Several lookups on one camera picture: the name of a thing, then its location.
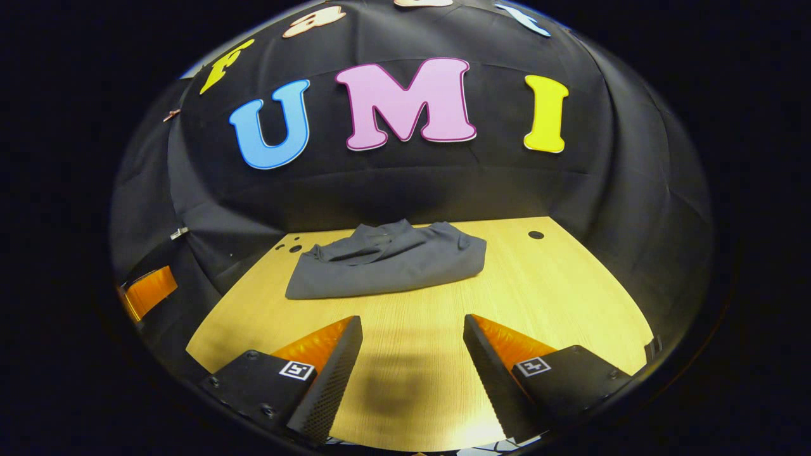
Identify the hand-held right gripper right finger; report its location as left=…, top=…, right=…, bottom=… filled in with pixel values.
left=463, top=313, right=634, bottom=444

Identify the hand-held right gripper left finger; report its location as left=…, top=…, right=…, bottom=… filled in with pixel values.
left=200, top=315, right=364, bottom=445

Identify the grey long-sleeved shirt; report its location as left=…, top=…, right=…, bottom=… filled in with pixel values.
left=285, top=219, right=487, bottom=300

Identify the black backdrop cloth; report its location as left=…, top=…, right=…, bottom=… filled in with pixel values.
left=109, top=0, right=715, bottom=381

